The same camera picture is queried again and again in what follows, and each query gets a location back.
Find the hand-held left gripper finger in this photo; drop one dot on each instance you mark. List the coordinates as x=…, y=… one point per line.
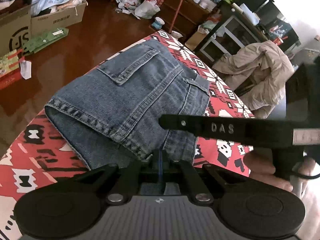
x=163, y=166
x=158, y=166

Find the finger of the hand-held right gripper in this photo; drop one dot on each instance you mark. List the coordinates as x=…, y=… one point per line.
x=180, y=123

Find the blue denim shorts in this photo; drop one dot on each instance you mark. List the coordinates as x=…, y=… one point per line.
x=125, y=92

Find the person's right hand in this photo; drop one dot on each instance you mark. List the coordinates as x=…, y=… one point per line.
x=260, y=165

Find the beige padded jacket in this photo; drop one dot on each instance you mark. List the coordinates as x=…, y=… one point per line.
x=262, y=67

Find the white framed cabinet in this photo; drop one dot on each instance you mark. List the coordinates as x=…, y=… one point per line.
x=207, y=47

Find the yellow paper bag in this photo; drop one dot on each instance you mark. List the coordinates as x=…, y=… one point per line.
x=196, y=38

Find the white pet bowl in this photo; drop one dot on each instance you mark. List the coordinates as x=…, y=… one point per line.
x=176, y=34

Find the blue pet bowl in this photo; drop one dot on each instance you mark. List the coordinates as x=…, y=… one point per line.
x=157, y=23

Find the brown wooden dresser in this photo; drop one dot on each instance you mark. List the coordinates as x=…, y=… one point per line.
x=190, y=17

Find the red broom stick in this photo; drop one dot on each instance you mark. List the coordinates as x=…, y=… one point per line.
x=180, y=7

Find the white paper roll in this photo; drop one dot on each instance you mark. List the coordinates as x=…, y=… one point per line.
x=250, y=15

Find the plain white plastic bag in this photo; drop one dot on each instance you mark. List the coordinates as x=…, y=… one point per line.
x=147, y=10

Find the black desk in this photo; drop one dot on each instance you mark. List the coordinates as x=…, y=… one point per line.
x=225, y=12

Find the black monitor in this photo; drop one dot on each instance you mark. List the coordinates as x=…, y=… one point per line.
x=272, y=12

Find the red patterned blanket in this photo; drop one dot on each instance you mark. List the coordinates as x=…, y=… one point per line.
x=37, y=155

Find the printed white plastic bag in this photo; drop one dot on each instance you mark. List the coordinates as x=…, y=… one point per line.
x=128, y=0

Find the green flat package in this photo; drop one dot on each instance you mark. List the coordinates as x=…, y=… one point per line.
x=45, y=40

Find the brown cardboard box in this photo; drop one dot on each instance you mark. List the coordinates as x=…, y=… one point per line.
x=57, y=21

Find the cardboard box round print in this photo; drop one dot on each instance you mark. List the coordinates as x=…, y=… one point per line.
x=15, y=30

